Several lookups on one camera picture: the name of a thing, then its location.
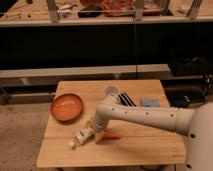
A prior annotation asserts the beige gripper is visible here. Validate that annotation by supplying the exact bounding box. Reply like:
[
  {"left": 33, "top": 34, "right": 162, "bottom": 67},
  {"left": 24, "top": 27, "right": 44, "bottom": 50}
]
[{"left": 88, "top": 125, "right": 104, "bottom": 143}]

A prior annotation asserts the white plastic bottle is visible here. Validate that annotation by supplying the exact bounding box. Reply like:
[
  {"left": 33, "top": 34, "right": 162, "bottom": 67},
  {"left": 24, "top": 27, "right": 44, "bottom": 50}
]
[{"left": 68, "top": 127, "right": 93, "bottom": 149}]

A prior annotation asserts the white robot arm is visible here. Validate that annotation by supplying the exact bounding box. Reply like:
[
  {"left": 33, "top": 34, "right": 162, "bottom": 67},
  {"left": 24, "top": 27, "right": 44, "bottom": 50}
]
[{"left": 91, "top": 94, "right": 213, "bottom": 171}]

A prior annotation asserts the orange ceramic bowl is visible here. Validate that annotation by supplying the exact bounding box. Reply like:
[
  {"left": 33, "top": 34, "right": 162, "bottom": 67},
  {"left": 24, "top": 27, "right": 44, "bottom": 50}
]
[{"left": 50, "top": 94, "right": 83, "bottom": 122}]

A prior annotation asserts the orange toy carrot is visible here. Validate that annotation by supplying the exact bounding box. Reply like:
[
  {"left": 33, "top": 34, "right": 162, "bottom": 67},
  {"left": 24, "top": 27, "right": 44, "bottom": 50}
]
[{"left": 102, "top": 131, "right": 121, "bottom": 140}]

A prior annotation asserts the black striped rectangular block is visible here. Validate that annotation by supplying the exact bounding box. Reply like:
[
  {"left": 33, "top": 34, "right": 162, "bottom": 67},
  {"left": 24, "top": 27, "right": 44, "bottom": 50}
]
[{"left": 119, "top": 92, "right": 135, "bottom": 106}]

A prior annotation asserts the wooden table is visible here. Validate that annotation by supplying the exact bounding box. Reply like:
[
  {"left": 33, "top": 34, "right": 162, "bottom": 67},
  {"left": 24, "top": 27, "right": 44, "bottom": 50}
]
[{"left": 37, "top": 80, "right": 186, "bottom": 168}]

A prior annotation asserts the long wooden bench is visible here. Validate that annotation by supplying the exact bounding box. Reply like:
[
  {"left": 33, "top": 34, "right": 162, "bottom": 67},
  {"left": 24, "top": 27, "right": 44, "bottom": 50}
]
[{"left": 0, "top": 64, "right": 170, "bottom": 87}]

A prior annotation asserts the blue hanging cable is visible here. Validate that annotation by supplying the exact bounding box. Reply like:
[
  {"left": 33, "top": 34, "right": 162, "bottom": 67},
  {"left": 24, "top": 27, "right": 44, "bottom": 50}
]
[{"left": 132, "top": 15, "right": 139, "bottom": 80}]

